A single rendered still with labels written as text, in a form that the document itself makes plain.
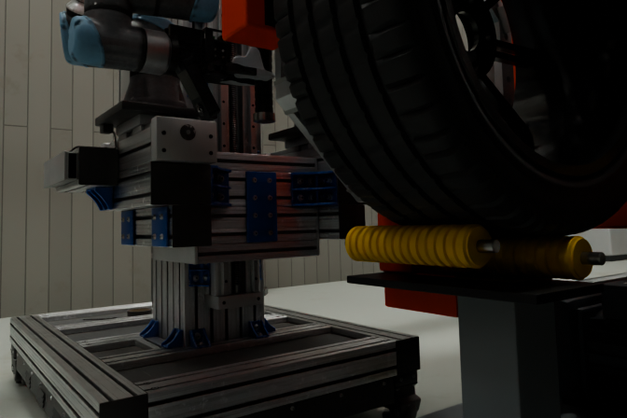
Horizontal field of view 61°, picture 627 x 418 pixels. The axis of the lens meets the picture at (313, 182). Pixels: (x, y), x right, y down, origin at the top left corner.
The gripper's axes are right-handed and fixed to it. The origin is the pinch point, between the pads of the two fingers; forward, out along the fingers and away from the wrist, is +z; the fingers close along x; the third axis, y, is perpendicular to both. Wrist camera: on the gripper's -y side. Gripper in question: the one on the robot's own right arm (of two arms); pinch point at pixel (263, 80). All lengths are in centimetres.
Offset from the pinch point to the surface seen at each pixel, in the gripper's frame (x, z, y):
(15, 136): 309, -10, 34
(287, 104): -22.6, -9.1, -10.1
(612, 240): 225, 610, -58
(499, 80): -25.8, 40.0, -0.6
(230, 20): -23.7, -19.0, 0.6
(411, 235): -35.8, 2.8, -30.5
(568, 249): -52, 14, -33
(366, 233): -25.9, 2.9, -30.2
